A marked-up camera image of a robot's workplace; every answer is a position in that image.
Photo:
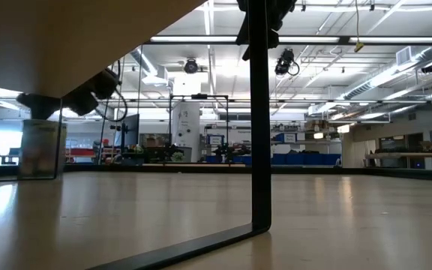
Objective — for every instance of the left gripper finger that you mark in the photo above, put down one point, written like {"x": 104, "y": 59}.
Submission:
{"x": 43, "y": 107}

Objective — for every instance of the grey-lidded tin can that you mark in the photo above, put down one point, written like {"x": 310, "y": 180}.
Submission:
{"x": 39, "y": 150}

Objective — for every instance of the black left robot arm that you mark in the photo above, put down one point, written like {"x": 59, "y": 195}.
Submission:
{"x": 105, "y": 84}

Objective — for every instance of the wooden shelf with black legs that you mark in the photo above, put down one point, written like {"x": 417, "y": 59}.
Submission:
{"x": 69, "y": 37}

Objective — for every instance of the white LED light bar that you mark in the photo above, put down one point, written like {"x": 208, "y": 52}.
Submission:
{"x": 388, "y": 39}
{"x": 193, "y": 39}
{"x": 306, "y": 39}

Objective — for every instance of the red cart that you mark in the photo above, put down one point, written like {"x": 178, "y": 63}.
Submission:
{"x": 81, "y": 152}

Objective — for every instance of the black monitor on stand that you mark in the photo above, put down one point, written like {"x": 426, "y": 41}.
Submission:
{"x": 129, "y": 129}

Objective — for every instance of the round black ceiling fixture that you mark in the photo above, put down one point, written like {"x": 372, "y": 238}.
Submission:
{"x": 191, "y": 66}

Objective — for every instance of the white cylindrical tank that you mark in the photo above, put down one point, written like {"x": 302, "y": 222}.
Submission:
{"x": 186, "y": 123}

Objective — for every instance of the white sign board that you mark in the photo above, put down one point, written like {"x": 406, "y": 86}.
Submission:
{"x": 215, "y": 140}

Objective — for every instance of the black overhead camera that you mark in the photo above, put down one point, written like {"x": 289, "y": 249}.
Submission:
{"x": 284, "y": 62}

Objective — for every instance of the black background rig frame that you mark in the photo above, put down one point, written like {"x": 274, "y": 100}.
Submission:
{"x": 199, "y": 96}

